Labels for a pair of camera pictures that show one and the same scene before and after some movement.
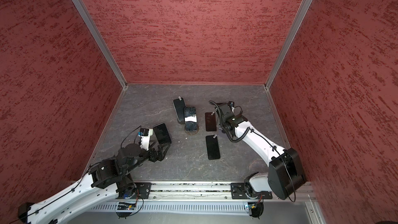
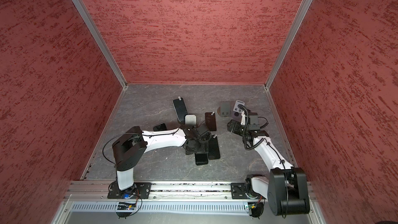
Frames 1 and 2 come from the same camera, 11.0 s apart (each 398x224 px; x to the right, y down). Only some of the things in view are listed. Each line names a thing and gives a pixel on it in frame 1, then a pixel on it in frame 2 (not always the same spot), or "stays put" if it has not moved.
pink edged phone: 210,122 stays put
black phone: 212,147 stays put
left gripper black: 154,157 → 204,147
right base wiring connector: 256,209 stays put
